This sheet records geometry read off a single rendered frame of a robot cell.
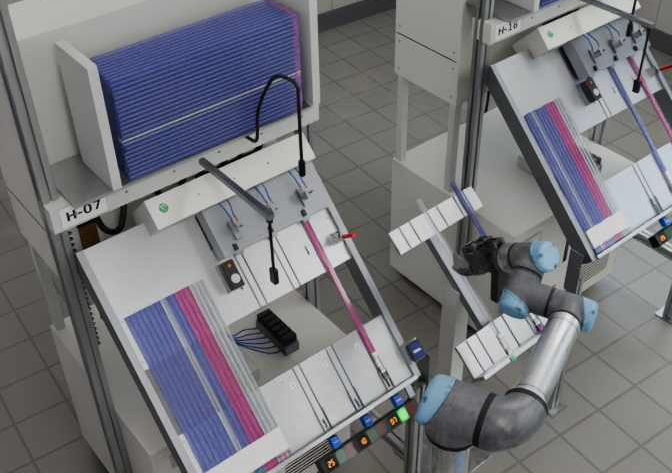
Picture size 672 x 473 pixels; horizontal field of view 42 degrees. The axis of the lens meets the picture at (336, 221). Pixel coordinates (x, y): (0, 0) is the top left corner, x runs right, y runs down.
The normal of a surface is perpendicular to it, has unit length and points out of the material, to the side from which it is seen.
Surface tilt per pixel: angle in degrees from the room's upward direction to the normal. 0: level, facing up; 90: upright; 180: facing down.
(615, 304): 0
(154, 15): 90
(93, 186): 0
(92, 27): 90
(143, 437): 0
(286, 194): 45
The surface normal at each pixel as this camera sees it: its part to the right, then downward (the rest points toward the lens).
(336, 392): 0.43, -0.22
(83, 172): -0.02, -0.78
